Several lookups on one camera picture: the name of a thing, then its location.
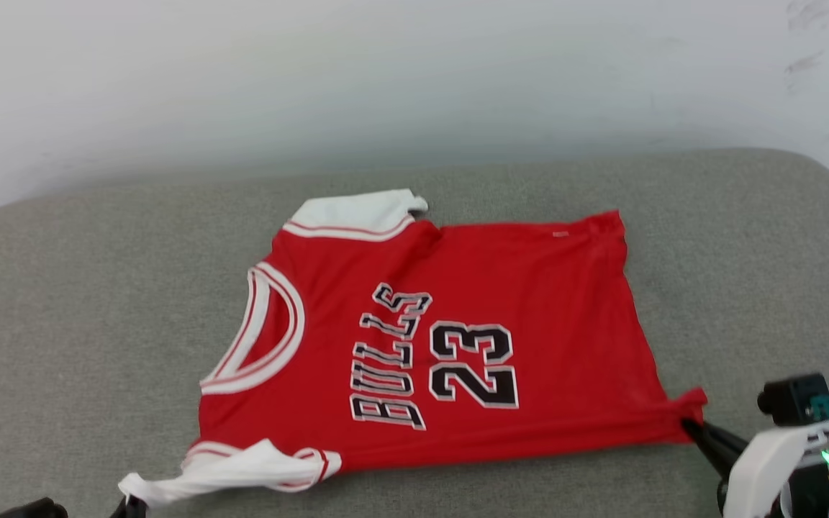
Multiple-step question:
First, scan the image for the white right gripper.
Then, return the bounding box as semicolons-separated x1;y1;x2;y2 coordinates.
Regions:
681;417;829;518

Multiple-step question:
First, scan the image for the red Bulls 23 jersey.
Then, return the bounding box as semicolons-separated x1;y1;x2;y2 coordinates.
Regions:
118;188;708;508

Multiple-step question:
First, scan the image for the grey fabric sofa cushion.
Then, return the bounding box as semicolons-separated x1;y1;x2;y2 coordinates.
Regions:
0;147;829;518

